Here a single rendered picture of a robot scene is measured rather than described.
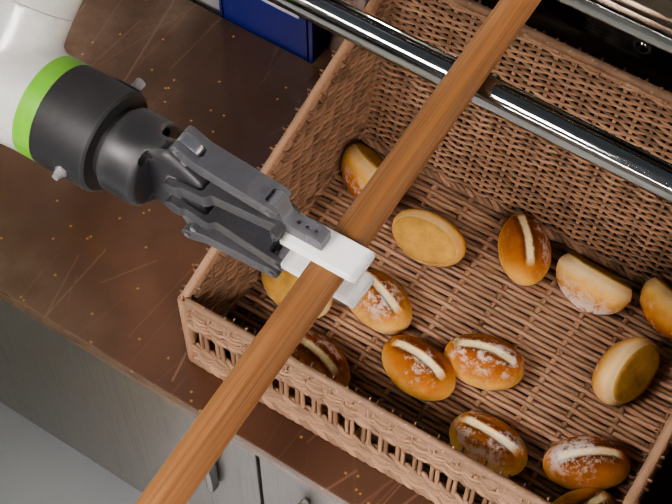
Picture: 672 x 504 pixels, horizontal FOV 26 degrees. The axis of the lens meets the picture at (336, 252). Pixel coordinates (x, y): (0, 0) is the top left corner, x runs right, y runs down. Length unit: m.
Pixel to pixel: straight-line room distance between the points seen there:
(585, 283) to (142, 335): 0.55
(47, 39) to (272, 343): 0.33
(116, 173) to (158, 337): 0.66
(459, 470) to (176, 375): 0.39
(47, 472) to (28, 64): 1.27
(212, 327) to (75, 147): 0.53
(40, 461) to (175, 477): 1.36
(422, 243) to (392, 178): 0.65
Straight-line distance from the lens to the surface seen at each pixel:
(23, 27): 1.22
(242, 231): 1.18
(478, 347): 1.73
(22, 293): 1.87
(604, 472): 1.69
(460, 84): 1.22
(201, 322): 1.67
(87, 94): 1.19
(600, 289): 1.78
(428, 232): 1.80
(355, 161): 1.85
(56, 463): 2.40
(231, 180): 1.12
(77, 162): 1.18
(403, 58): 1.29
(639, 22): 1.63
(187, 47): 2.07
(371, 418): 1.61
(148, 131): 1.17
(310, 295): 1.11
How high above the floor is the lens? 2.17
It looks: 59 degrees down
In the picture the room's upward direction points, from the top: straight up
